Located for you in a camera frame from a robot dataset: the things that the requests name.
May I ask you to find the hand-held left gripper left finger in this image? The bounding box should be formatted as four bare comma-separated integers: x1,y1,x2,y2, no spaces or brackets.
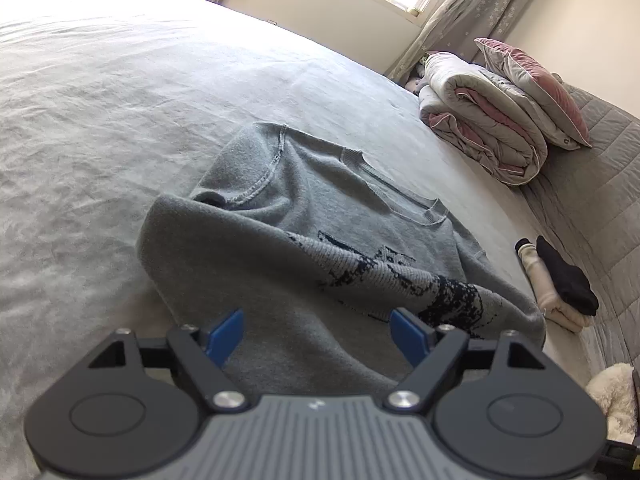
86,308,249,414

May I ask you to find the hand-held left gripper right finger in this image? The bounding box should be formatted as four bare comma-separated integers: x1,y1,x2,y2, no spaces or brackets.
382,307,549,414

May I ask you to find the grey patterned knit sweater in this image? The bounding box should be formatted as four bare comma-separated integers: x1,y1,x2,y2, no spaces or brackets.
136,121,547,396

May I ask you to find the folded cream garment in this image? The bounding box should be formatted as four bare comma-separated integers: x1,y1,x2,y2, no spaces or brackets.
515,238,586,333

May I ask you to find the folded black garment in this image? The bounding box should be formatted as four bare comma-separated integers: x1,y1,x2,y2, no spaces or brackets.
536,235,599,317

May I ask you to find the white plush toy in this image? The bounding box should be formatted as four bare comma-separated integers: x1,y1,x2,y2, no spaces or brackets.
585,362,640,438

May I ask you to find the folded grey pink quilt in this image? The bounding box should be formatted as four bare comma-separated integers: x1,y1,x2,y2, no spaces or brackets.
417,51,549,187

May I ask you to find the grey quilted bedspread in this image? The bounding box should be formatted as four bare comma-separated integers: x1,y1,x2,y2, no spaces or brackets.
520,85,640,376

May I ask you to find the pink grey cloth bundle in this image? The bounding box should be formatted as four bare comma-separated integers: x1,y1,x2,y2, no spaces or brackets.
404,52,432,95

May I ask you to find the grey bed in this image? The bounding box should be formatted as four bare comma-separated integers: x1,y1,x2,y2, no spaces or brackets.
0,0,596,480

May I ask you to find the grey pink pillow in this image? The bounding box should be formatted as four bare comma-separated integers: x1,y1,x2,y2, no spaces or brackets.
473,37,593,151

